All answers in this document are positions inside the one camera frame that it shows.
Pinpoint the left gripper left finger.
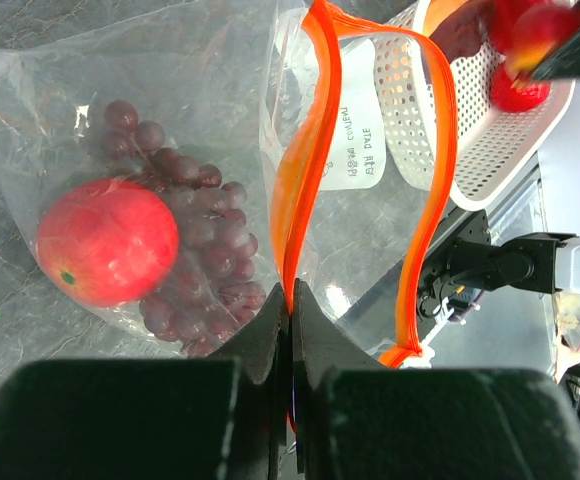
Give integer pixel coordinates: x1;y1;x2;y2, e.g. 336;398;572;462
0;287;289;479

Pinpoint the white perforated plastic basket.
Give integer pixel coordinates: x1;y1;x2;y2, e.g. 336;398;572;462
372;0;577;211

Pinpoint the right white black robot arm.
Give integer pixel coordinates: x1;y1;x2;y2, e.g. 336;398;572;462
413;1;580;318

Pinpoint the red apple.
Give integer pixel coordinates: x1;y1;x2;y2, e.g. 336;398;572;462
36;178;179;308
489;0;554;114
505;3;580;77

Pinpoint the clear orange zip top bag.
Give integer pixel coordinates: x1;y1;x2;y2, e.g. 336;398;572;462
0;1;458;367

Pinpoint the dark red grape bunch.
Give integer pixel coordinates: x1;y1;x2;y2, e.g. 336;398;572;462
101;100;267;357

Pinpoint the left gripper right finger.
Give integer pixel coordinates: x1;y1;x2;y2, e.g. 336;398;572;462
292;281;580;479

